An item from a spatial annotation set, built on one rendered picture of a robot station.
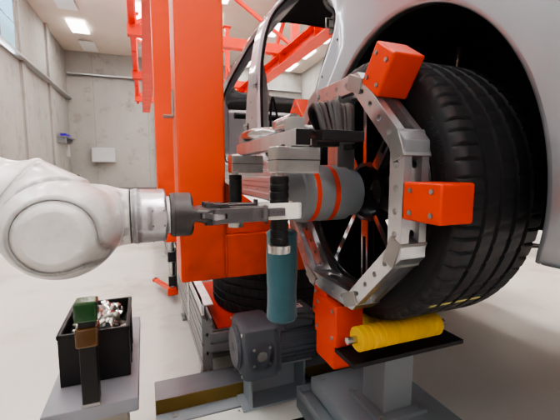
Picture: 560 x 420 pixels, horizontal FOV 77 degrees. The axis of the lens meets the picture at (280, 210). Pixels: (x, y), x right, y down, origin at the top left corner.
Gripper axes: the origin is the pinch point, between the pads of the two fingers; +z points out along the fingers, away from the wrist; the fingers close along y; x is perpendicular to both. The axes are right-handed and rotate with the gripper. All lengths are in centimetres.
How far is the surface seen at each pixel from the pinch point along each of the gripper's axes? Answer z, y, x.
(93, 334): -34.0, -10.2, -23.4
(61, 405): -41, -13, -38
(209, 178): -3, -60, 5
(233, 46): 145, -609, 242
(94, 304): -33.5, -10.2, -17.6
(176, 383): -16, -65, -70
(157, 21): -8, -253, 129
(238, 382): 6, -57, -70
